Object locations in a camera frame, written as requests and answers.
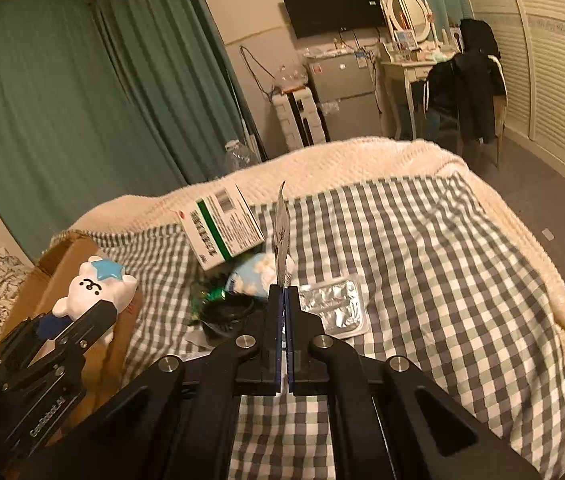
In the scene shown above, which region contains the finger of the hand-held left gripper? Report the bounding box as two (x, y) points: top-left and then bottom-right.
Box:
(55, 299), (119, 357)
(0, 311), (70, 390)

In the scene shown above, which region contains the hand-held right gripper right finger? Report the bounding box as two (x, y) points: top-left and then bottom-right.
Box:
(286, 286), (543, 480)

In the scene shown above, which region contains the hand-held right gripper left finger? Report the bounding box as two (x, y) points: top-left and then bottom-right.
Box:
(17, 285), (284, 480)

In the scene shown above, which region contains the white bear figurine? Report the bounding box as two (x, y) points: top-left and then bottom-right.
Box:
(52, 255), (138, 348)

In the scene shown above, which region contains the brown cardboard box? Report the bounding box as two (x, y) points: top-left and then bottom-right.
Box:
(2, 230), (146, 466)

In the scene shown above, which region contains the light blue tissue pack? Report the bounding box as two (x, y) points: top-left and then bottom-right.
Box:
(227, 252), (297, 302)

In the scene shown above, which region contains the green snack packet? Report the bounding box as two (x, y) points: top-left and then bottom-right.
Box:
(191, 284), (236, 317)

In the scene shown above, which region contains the white printed sachet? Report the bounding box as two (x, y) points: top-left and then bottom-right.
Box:
(272, 180), (291, 287)

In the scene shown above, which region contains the black plastic cup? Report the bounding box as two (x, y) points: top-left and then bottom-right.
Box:
(197, 292), (269, 342)

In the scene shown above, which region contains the silver blister pack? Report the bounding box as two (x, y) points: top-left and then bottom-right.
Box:
(297, 275), (370, 338)

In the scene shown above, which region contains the white paper slip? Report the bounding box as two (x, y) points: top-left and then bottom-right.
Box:
(185, 327), (214, 349)

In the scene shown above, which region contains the green and white medicine box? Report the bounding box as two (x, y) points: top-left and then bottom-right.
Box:
(180, 182), (266, 271)

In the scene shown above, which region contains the checkered bed sheet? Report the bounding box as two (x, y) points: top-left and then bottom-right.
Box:
(80, 172), (565, 480)

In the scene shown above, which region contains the clear water jug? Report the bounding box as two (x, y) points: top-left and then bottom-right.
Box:
(225, 137), (263, 177)

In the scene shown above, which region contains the cream fleece blanket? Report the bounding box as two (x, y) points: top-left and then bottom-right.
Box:
(70, 135), (565, 411)

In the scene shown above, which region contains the white suitcase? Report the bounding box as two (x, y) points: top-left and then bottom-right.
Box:
(271, 87), (328, 150)

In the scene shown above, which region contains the silver mini fridge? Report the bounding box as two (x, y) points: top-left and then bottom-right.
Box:
(305, 52), (383, 143)

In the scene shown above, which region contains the clear plastic bag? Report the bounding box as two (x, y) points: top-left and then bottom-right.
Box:
(275, 62), (309, 92)

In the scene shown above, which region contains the white dressing table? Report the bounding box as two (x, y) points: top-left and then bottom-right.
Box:
(379, 42), (463, 141)

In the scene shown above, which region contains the chair with black jacket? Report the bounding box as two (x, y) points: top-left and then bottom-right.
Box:
(425, 52), (505, 143)

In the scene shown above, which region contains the cream chair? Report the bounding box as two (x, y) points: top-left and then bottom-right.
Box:
(427, 95), (508, 167)

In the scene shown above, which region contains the white oval mirror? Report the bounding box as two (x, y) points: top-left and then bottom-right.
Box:
(386, 0), (435, 43)

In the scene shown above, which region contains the black hooded coat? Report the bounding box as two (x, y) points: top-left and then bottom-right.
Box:
(459, 18), (500, 58)

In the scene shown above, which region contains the white louvred wardrobe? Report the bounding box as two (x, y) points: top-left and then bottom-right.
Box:
(455, 0), (565, 196)

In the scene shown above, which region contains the wall cable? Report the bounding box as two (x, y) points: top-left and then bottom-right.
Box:
(240, 45), (277, 97)

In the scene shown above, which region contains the black wall television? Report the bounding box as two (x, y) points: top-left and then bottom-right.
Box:
(281, 0), (385, 39)

